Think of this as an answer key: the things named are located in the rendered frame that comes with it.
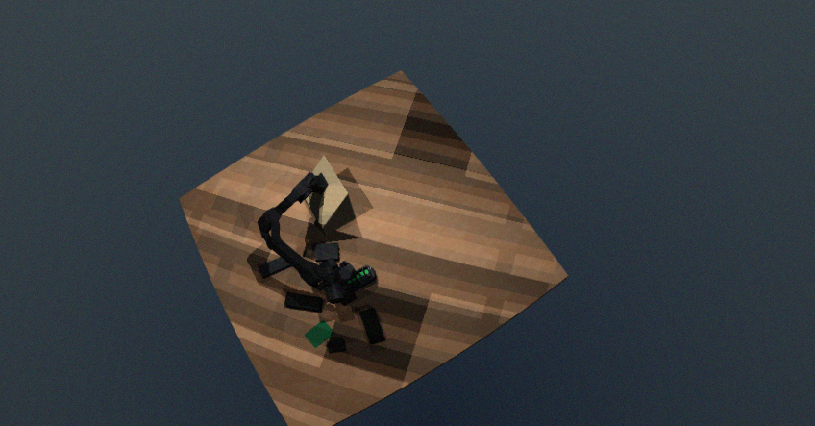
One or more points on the green flat rectangular block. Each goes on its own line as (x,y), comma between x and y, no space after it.
(319,333)

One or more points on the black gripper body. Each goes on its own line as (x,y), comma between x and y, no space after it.
(348,293)

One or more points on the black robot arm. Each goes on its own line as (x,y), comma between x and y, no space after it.
(311,272)

